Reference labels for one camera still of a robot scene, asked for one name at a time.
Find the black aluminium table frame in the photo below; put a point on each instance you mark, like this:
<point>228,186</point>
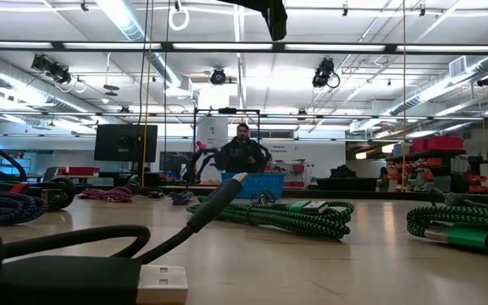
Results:
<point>354,194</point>

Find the storage shelf unit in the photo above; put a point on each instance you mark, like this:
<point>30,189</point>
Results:
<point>426,169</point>

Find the blue plastic basket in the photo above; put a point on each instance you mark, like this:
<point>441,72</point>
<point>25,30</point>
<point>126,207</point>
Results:
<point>269,184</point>

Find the overhead LED light bar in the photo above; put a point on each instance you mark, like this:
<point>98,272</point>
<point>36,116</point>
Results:
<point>278,46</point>

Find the black metal stand frame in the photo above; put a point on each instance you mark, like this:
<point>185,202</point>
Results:
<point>227,111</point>

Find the red articulated lamp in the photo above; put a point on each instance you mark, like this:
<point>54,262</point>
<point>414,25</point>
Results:
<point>201,146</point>

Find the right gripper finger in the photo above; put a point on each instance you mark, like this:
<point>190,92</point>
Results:
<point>278,21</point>

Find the black bag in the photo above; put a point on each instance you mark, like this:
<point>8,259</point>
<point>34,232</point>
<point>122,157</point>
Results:
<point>342,170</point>

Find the black storage bin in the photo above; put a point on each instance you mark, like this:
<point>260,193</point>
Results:
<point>345,183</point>

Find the small red bin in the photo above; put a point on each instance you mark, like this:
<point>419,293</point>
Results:
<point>298,168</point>

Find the red storage bins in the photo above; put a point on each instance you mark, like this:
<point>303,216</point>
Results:
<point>436,143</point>

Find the black monitor screen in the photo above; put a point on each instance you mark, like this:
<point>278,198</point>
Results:
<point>125,142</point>

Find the black ceiling camera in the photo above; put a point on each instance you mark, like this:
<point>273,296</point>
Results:
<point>486,80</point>
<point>51,68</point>
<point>218,76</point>
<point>323,73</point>

